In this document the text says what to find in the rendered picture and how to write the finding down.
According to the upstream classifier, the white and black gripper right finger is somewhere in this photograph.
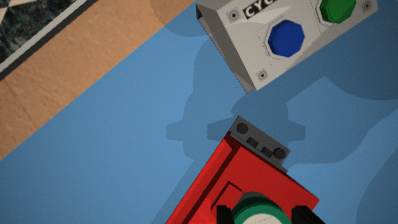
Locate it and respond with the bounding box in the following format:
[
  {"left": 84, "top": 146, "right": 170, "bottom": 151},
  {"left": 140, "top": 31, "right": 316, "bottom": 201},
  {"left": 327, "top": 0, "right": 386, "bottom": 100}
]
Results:
[{"left": 291, "top": 205, "right": 325, "bottom": 224}]

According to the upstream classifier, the grey button housing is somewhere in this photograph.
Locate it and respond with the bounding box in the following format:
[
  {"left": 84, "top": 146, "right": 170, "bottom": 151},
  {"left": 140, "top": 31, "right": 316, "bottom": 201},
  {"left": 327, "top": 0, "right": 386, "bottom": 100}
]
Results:
[{"left": 196, "top": 0, "right": 378, "bottom": 94}]

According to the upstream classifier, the green screw cap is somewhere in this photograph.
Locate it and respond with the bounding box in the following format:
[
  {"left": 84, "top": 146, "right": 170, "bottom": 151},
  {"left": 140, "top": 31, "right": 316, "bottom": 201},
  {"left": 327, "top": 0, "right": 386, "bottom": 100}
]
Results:
[{"left": 231, "top": 196, "right": 292, "bottom": 224}]

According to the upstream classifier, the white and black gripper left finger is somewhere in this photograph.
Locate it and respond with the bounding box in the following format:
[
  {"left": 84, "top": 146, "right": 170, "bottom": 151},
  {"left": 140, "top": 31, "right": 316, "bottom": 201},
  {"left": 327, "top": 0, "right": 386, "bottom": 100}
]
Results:
[{"left": 216, "top": 205, "right": 235, "bottom": 224}]

